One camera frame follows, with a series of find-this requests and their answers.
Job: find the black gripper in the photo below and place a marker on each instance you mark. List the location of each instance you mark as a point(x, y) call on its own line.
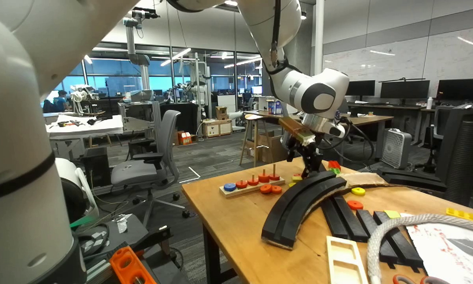
point(309, 145)

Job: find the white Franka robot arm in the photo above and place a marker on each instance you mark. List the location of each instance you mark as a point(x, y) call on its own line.
point(16, 158)

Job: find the red toy block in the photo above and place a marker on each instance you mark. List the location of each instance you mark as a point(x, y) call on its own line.
point(334, 164)

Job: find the light green toy block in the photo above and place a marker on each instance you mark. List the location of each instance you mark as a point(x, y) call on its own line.
point(334, 171)

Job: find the brown cardboard box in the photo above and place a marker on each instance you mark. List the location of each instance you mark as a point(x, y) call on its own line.
point(273, 150)

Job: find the curved black toy track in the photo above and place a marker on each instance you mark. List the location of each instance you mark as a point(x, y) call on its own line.
point(293, 210)

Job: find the straight black toy track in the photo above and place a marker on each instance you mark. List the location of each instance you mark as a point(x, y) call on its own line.
point(340, 218)
point(399, 246)

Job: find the orange red toy pieces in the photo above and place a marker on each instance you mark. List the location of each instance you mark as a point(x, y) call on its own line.
point(246, 191)

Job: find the wooden office desk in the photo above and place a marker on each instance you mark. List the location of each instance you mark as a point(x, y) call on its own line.
point(370, 119)

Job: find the wooden stool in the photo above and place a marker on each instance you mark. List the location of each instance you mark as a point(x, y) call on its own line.
point(249, 120)

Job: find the black computer monitor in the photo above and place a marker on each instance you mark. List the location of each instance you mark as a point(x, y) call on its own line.
point(462, 89)
point(361, 89)
point(403, 89)

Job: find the yellow toy block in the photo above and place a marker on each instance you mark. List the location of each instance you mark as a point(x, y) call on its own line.
point(391, 213)

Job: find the wooden slotted tray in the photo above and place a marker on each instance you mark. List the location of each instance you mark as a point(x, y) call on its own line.
point(331, 262)

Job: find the small wooden cabinet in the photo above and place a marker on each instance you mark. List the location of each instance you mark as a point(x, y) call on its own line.
point(214, 128)

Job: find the white building pillar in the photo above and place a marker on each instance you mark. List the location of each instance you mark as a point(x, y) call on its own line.
point(317, 37)

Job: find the grey office chair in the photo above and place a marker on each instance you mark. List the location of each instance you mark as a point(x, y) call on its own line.
point(165, 136)

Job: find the black tall panel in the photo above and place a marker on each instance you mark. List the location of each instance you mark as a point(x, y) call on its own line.
point(459, 158)

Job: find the white printed paper sheet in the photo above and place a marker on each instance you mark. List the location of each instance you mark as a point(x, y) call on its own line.
point(435, 262)

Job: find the yellow studded strip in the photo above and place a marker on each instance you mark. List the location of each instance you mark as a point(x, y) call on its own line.
point(466, 215)

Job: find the orange plastic tool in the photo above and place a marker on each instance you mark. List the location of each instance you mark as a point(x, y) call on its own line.
point(126, 265)

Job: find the white work table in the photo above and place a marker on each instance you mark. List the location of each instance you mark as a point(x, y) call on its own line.
point(83, 127)

